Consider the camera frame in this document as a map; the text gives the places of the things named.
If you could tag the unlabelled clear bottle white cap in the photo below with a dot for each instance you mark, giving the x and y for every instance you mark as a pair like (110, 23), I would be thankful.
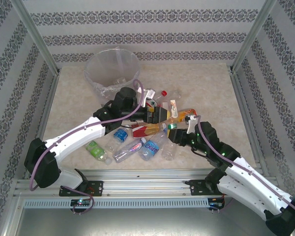
(168, 151)

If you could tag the red label red cap bottle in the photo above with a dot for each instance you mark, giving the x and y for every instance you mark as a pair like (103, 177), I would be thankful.
(164, 93)

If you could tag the orange juice bottle yellow cap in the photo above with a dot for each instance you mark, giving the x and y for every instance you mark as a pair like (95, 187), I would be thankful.
(180, 115)

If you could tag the red gold label bottle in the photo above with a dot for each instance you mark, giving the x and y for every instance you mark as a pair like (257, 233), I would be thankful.
(145, 131)

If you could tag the light blue label bottle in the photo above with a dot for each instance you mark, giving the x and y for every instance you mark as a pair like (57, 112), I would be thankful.
(151, 148)

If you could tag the blue label white cap bottle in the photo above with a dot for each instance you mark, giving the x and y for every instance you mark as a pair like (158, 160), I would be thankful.
(120, 135)

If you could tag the clear bottle purple label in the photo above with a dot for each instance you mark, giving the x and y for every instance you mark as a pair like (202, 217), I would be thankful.
(131, 148)

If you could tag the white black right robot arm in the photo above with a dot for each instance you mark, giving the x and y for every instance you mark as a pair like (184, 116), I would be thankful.
(255, 191)

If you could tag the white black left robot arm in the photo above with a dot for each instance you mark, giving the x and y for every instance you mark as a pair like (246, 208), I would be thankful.
(71, 135)

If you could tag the grey bin with plastic liner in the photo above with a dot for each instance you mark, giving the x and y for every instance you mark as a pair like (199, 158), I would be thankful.
(100, 73)

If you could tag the small controller board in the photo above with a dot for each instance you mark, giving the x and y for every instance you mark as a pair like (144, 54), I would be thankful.
(79, 202)
(215, 203)

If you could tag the grey metal panel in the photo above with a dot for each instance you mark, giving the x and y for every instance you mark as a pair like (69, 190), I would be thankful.
(147, 221)

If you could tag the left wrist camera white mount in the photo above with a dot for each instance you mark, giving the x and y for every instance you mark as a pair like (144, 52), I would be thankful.
(149, 94)

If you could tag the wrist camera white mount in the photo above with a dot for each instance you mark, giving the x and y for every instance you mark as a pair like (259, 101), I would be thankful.
(193, 120)
(149, 94)

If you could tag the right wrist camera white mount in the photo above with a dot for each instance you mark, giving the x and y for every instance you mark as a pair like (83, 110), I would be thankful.
(193, 120)

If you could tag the aluminium side rail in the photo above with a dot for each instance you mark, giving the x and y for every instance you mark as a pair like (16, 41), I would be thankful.
(48, 103)
(243, 98)

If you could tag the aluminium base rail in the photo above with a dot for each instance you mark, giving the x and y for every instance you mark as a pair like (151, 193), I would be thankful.
(147, 186)

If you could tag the aluminium frame post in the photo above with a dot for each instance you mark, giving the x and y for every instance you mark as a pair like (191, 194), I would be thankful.
(254, 34)
(34, 34)

